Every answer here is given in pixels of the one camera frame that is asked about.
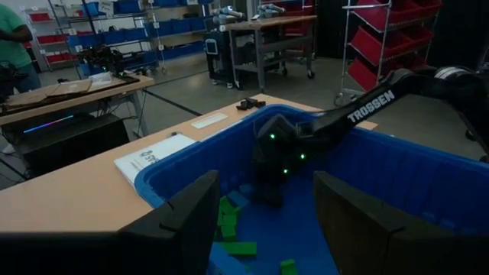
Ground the red storage bin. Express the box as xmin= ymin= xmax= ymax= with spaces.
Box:
xmin=347 ymin=57 xmax=427 ymax=92
xmin=350 ymin=26 xmax=435 ymax=66
xmin=353 ymin=0 xmax=442 ymax=31

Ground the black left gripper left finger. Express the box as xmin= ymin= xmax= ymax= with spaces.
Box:
xmin=0 ymin=170 xmax=221 ymax=275

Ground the grey metal work table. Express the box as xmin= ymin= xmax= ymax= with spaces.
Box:
xmin=219 ymin=15 xmax=318 ymax=92

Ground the metal wire shelf cart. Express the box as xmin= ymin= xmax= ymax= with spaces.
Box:
xmin=334 ymin=0 xmax=444 ymax=106

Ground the black plastic gripper part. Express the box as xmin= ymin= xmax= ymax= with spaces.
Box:
xmin=235 ymin=97 xmax=267 ymax=112

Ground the black computer case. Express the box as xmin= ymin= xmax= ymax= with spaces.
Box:
xmin=11 ymin=112 xmax=131 ymax=176

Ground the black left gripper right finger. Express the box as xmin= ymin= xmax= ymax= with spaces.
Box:
xmin=313 ymin=171 xmax=489 ymax=275

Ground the white crumpled paper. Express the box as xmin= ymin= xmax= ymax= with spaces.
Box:
xmin=89 ymin=71 xmax=114 ymax=83

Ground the white rectangular pad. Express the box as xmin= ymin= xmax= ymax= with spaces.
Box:
xmin=190 ymin=112 xmax=228 ymax=130

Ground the person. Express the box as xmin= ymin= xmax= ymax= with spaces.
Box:
xmin=0 ymin=3 xmax=42 ymax=95

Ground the large blue plastic bin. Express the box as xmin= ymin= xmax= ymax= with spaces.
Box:
xmin=133 ymin=103 xmax=489 ymax=275

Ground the white printed paper sheet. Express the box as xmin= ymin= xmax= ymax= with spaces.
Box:
xmin=113 ymin=133 xmax=198 ymax=188

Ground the black headset with green lights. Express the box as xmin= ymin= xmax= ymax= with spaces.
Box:
xmin=78 ymin=45 xmax=125 ymax=76

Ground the blue shelving unit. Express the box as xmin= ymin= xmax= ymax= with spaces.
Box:
xmin=22 ymin=0 xmax=215 ymax=76

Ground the background wooden desk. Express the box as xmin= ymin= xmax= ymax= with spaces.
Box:
xmin=0 ymin=74 xmax=156 ymax=138

